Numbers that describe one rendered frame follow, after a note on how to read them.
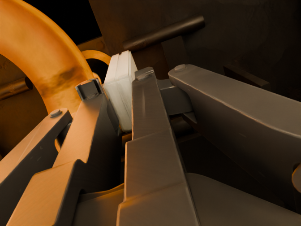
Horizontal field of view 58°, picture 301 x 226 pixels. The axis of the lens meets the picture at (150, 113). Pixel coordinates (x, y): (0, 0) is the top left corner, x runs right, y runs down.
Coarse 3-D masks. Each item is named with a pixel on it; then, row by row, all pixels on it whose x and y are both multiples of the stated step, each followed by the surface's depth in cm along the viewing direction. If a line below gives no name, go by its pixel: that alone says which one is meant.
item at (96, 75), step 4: (88, 60) 27; (92, 60) 27; (96, 60) 27; (100, 60) 27; (88, 64) 27; (92, 64) 27; (96, 64) 27; (100, 64) 27; (104, 64) 27; (92, 68) 26; (96, 68) 26; (100, 68) 27; (104, 68) 27; (92, 72) 26; (96, 72) 26; (100, 72) 26; (104, 72) 27; (96, 76) 26; (100, 76) 26; (104, 76) 27; (100, 80) 26; (104, 80) 27
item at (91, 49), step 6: (102, 36) 27; (84, 42) 27; (90, 42) 27; (96, 42) 27; (102, 42) 27; (78, 48) 27; (84, 48) 27; (90, 48) 27; (96, 48) 27; (102, 48) 27; (84, 54) 27; (90, 54) 27; (96, 54) 27; (102, 54) 27; (108, 54) 28; (102, 60) 27; (108, 60) 27
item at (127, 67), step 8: (120, 56) 19; (128, 56) 18; (120, 64) 16; (128, 64) 16; (120, 72) 15; (128, 72) 14; (120, 80) 14; (128, 80) 14; (120, 88) 14; (128, 88) 14; (128, 96) 14; (128, 104) 14
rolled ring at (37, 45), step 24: (0, 0) 16; (0, 24) 16; (24, 24) 16; (48, 24) 17; (0, 48) 17; (24, 48) 17; (48, 48) 17; (72, 48) 18; (24, 72) 17; (48, 72) 17; (72, 72) 17; (48, 96) 18; (72, 96) 18
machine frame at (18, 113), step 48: (48, 0) 33; (96, 0) 23; (144, 0) 23; (192, 0) 23; (240, 0) 23; (288, 0) 23; (192, 48) 24; (240, 48) 25; (288, 48) 25; (288, 96) 26; (0, 144) 27
